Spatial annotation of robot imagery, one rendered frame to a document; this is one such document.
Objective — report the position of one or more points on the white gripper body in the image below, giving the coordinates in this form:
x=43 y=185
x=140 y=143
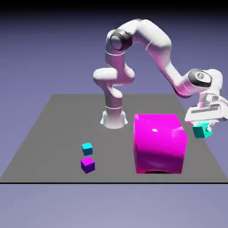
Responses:
x=204 y=114

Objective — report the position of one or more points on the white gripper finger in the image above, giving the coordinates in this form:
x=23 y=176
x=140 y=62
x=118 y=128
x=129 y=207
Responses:
x=208 y=127

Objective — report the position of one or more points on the small teal cube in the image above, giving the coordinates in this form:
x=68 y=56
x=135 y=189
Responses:
x=201 y=131

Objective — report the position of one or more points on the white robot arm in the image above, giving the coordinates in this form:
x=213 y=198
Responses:
x=114 y=76

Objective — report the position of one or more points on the small cyan cube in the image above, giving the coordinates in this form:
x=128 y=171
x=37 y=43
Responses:
x=87 y=148

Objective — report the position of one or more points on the small purple cube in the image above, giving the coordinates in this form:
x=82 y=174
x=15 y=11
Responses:
x=87 y=164

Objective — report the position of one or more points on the large magenta box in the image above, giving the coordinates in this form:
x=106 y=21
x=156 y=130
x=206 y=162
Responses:
x=158 y=142

